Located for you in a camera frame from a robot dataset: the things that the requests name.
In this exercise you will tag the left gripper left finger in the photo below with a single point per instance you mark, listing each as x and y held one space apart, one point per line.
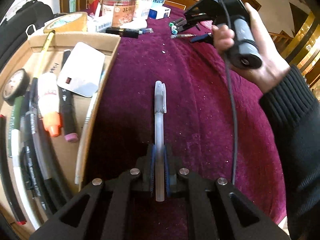
146 165

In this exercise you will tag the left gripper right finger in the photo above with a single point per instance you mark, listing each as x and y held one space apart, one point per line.
172 165

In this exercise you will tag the clear blue gel pen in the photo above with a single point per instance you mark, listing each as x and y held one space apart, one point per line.
173 36

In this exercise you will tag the translucent white pen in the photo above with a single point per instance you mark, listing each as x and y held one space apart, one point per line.
160 110

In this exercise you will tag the white power adapter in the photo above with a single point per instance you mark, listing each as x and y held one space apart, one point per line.
82 70

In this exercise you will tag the black pen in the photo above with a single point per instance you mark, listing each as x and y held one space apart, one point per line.
34 170

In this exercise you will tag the white bottle orange cap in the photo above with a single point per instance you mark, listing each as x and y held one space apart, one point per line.
49 103

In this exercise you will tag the yellow pen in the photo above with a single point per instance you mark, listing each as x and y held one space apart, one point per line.
38 68

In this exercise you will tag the black sleeved right forearm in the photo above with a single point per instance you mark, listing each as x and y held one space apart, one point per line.
293 113

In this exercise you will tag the right hand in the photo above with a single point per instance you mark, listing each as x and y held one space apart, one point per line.
274 67

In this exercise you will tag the black marker green cap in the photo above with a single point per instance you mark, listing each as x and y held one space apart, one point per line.
179 22

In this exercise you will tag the black marker teal cap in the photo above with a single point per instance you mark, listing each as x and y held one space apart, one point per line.
176 29

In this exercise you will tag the maroon velvet tablecloth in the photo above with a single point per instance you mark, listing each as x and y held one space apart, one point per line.
198 124

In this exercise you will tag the small blue white box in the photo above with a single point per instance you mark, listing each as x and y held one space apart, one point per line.
159 12

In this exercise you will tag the black lipstick tube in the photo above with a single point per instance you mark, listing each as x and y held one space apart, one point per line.
123 32

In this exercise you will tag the black marker pink cap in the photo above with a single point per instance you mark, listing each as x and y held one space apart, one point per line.
68 115

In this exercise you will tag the cardboard tray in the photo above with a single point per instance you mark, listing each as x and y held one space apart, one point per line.
62 163

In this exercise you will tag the white barcode box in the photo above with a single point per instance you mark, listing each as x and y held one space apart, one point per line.
98 24

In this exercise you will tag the yellow tape roll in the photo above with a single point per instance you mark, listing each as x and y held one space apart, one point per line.
76 21

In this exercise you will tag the black tape roll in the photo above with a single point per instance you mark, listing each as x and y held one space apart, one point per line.
16 86

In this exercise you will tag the black sofa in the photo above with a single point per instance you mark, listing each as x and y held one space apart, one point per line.
13 30

